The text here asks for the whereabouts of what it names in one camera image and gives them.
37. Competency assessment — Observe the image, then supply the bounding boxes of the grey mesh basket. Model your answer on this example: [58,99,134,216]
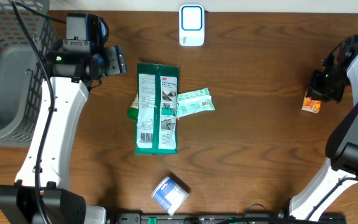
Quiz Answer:
[0,0,44,146]

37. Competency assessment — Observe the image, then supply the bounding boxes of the green 3M wipes pack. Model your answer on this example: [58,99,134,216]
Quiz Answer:
[135,63,179,155]

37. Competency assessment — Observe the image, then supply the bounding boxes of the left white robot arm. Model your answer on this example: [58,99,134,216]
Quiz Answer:
[0,45,126,223]

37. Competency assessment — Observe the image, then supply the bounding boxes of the orange small packet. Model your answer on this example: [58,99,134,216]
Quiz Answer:
[301,90,321,114]

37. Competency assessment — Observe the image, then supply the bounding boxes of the blue white round tub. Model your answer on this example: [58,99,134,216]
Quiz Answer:
[151,177,189,217]

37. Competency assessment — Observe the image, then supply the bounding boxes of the mint green snack pack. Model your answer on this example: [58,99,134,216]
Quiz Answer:
[177,88,215,118]

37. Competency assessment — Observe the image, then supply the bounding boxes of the green lid beige jar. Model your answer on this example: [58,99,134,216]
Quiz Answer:
[127,94,139,121]

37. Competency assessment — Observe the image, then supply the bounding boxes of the white barcode scanner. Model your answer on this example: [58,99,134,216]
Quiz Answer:
[179,4,205,47]

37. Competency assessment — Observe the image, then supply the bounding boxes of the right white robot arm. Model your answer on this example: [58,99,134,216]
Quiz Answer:
[288,44,358,222]

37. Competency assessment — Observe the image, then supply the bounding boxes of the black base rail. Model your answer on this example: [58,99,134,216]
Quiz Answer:
[114,212,347,224]

